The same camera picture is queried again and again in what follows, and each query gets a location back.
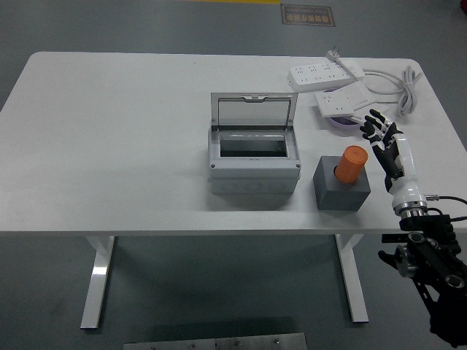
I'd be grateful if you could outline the robot right hand white black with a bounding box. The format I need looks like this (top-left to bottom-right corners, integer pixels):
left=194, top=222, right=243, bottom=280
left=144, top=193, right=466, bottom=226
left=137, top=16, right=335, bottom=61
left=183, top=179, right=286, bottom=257
left=359, top=108, right=426, bottom=212

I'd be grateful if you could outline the orange cylindrical battery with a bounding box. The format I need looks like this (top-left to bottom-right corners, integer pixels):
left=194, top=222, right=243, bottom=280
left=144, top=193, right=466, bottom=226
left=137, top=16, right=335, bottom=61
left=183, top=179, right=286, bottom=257
left=334, top=144, right=369, bottom=184

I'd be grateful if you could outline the grey plastic enclosure box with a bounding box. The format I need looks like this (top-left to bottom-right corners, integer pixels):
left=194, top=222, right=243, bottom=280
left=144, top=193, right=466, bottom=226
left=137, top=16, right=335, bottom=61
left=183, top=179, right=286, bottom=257
left=207, top=125, right=302, bottom=195

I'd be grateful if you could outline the transparent hinged box lid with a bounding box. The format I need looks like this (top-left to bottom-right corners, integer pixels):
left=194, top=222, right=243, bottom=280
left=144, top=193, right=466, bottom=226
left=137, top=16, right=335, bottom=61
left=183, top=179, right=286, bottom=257
left=210, top=91, right=299, bottom=131

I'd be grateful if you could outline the grey block battery holder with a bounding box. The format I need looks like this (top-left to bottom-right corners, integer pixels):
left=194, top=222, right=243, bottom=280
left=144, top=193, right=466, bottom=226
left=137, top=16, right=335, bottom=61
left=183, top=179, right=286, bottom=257
left=312, top=155, right=371, bottom=211

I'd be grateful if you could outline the purple round dish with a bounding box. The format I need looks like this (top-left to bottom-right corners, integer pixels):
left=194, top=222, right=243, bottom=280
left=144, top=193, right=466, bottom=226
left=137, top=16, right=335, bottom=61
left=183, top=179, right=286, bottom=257
left=323, top=88, right=366, bottom=131

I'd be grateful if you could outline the white power strip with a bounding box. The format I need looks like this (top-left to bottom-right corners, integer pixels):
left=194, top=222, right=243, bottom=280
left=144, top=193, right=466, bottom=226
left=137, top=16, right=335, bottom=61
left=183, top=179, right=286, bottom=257
left=286, top=61, right=366, bottom=93

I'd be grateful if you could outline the white table leg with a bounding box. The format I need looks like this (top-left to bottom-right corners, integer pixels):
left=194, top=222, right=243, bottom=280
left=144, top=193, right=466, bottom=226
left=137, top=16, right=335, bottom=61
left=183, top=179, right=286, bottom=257
left=334, top=234, right=369, bottom=324
left=80, top=236, right=117, bottom=330

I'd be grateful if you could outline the brown floor sign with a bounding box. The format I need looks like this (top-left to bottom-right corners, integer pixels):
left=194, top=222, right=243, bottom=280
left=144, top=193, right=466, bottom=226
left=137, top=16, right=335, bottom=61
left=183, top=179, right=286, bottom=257
left=279, top=3, right=336, bottom=27

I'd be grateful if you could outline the grey metal plate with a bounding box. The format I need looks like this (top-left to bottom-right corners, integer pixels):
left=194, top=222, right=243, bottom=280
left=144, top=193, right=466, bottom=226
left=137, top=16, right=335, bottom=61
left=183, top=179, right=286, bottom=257
left=123, top=332, right=307, bottom=350

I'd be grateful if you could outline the white switch panel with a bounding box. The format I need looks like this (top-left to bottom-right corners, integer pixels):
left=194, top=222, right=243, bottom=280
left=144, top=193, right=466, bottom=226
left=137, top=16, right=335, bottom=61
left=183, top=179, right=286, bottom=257
left=350, top=103, right=391, bottom=125
left=343, top=84, right=373, bottom=110

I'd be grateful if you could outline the white power cord with plug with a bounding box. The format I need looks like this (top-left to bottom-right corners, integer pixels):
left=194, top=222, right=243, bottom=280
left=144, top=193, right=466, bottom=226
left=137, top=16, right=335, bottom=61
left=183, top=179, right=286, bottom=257
left=325, top=45, right=424, bottom=118

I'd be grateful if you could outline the white wall socket panel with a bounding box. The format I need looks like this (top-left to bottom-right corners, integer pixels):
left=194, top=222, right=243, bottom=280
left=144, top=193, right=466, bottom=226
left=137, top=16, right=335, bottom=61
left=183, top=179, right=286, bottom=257
left=314, top=90, right=355, bottom=118

